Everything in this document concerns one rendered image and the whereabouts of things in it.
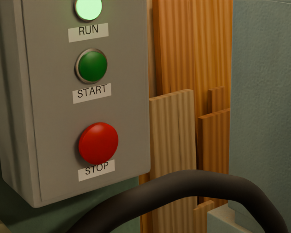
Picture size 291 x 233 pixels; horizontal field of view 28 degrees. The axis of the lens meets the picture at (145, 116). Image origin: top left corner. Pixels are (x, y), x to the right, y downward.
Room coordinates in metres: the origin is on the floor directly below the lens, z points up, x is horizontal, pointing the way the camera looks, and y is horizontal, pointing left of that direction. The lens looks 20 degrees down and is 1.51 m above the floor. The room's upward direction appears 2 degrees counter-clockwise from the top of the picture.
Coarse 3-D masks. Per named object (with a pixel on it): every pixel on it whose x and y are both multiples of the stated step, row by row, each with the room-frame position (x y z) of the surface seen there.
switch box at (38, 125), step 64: (0, 0) 0.37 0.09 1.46; (64, 0) 0.37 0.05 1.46; (128, 0) 0.40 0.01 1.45; (0, 64) 0.38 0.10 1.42; (64, 64) 0.37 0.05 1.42; (128, 64) 0.40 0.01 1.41; (0, 128) 0.39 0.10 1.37; (64, 128) 0.37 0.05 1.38; (128, 128) 0.39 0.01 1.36; (64, 192) 0.36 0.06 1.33
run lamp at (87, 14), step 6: (78, 0) 0.37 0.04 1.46; (84, 0) 0.37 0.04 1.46; (90, 0) 0.37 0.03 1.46; (96, 0) 0.38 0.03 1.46; (78, 6) 0.37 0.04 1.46; (84, 6) 0.37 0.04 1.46; (90, 6) 0.37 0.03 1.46; (96, 6) 0.38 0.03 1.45; (78, 12) 0.37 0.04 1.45; (84, 12) 0.37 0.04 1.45; (90, 12) 0.37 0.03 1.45; (96, 12) 0.38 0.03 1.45; (84, 18) 0.37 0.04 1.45; (90, 18) 0.37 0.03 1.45
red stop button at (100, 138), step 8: (88, 128) 0.37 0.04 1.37; (96, 128) 0.37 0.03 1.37; (104, 128) 0.37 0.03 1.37; (112, 128) 0.38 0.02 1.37; (88, 136) 0.37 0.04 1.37; (96, 136) 0.37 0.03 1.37; (104, 136) 0.37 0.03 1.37; (112, 136) 0.38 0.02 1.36; (80, 144) 0.37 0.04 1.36; (88, 144) 0.36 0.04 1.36; (96, 144) 0.37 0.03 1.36; (104, 144) 0.37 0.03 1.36; (112, 144) 0.37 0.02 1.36; (80, 152) 0.37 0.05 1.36; (88, 152) 0.36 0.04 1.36; (96, 152) 0.37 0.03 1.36; (104, 152) 0.37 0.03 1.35; (112, 152) 0.38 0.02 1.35; (88, 160) 0.37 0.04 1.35; (96, 160) 0.37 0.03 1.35; (104, 160) 0.37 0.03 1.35
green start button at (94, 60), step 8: (80, 56) 0.37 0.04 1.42; (88, 56) 0.37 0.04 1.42; (96, 56) 0.37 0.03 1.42; (104, 56) 0.38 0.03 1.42; (80, 64) 0.37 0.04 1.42; (88, 64) 0.37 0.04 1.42; (96, 64) 0.37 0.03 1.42; (104, 64) 0.38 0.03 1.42; (80, 72) 0.37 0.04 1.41; (88, 72) 0.37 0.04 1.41; (96, 72) 0.37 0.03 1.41; (104, 72) 0.38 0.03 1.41; (88, 80) 0.37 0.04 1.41; (96, 80) 0.38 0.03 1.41
